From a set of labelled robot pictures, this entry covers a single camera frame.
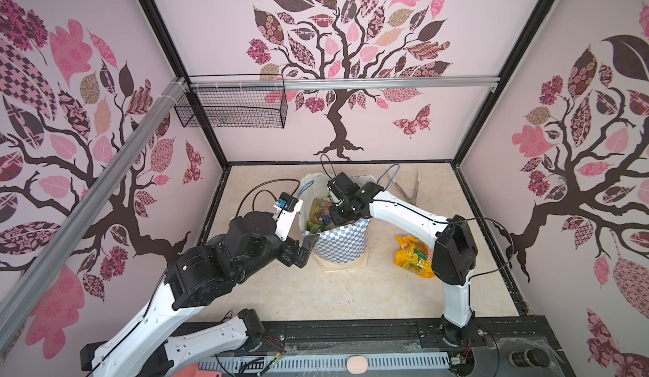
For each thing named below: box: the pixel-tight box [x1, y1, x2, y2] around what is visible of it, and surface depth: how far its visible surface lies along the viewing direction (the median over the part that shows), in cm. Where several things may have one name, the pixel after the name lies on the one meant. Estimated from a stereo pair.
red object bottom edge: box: [173, 362, 222, 377], surface depth 68 cm
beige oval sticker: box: [346, 355, 369, 375], surface depth 70 cm
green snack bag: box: [305, 196, 330, 235], surface depth 92 cm
